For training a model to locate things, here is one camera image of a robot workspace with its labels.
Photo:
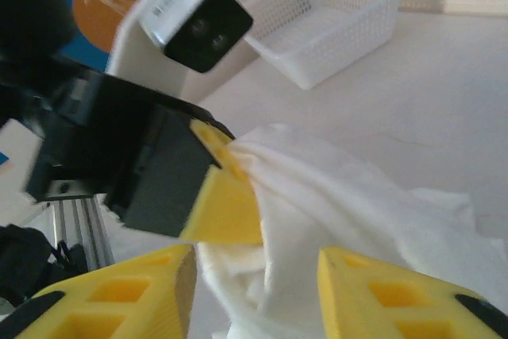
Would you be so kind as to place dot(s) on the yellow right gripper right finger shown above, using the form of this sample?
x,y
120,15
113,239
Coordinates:
x,y
397,307

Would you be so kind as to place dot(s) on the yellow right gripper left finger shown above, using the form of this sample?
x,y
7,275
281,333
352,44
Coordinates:
x,y
119,299

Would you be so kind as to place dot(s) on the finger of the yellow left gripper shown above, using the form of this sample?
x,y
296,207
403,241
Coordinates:
x,y
216,144
226,212

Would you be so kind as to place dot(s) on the white t-shirt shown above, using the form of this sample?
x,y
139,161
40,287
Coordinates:
x,y
337,204

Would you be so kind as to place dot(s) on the white plastic mesh basket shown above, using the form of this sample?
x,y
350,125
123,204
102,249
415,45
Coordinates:
x,y
337,37

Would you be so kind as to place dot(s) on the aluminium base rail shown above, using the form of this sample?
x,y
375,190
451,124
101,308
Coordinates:
x,y
79,228

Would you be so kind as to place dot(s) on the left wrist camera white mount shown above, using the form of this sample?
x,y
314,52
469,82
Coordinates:
x,y
198,25

